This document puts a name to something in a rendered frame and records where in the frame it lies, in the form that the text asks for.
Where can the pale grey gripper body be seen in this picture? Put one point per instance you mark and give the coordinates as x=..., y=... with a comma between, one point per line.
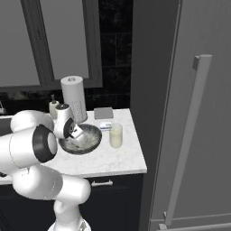
x=78, y=132

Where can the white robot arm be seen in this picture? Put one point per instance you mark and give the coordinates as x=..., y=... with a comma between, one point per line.
x=27, y=150

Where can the dark grey ice bowl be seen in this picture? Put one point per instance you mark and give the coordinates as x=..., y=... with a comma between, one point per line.
x=90, y=140

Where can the glass of lemonade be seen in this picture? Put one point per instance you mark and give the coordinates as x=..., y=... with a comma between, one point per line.
x=116, y=136

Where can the grey fridge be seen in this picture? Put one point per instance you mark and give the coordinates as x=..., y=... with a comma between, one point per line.
x=144, y=90

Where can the grey fridge door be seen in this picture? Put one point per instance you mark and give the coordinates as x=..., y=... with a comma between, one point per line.
x=210, y=135

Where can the blue and white small box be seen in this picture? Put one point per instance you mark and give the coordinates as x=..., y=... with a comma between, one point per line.
x=105, y=125

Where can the grey square sponge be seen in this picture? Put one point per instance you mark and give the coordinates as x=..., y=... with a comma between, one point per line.
x=103, y=113

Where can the white soap dispenser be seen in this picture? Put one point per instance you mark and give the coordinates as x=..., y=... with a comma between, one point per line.
x=53, y=107

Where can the white paper towel roll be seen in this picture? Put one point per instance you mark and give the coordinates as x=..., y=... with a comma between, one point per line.
x=73, y=93

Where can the dark drawer front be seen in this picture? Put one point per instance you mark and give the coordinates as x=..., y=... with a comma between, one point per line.
x=126, y=182

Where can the dark cupboard door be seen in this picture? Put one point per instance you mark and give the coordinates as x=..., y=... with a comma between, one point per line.
x=117, y=210

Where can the grey framed window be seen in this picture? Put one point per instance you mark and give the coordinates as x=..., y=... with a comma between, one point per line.
x=60, y=36

